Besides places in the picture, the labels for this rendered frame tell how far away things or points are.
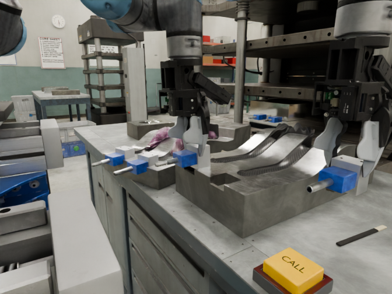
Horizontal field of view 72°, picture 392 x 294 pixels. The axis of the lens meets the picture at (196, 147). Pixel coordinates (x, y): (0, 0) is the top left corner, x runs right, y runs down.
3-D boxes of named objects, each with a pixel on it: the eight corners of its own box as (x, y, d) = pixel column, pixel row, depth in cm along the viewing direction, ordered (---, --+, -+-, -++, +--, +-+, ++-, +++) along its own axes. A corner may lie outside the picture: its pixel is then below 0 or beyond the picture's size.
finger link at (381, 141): (357, 148, 43) (352, 94, 43) (363, 146, 44) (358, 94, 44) (391, 147, 39) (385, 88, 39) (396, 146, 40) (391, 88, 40)
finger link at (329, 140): (299, 163, 48) (316, 115, 44) (319, 158, 51) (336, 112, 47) (314, 172, 46) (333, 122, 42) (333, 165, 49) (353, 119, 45)
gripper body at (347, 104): (308, 119, 43) (317, 39, 40) (338, 115, 48) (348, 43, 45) (357, 126, 37) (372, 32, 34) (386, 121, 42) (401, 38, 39)
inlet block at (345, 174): (322, 212, 40) (326, 178, 38) (293, 199, 44) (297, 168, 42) (366, 191, 47) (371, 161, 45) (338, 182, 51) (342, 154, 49)
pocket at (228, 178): (224, 202, 54) (224, 185, 53) (209, 192, 58) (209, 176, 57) (241, 196, 56) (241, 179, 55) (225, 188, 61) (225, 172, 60)
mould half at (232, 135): (158, 190, 72) (157, 150, 69) (104, 169, 88) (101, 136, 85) (249, 151, 109) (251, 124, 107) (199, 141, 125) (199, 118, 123)
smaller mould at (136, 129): (137, 140, 127) (137, 126, 125) (127, 135, 139) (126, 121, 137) (175, 135, 138) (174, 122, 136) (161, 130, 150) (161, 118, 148)
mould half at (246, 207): (242, 238, 51) (245, 171, 47) (175, 191, 72) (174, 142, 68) (371, 182, 77) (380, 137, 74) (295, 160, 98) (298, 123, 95)
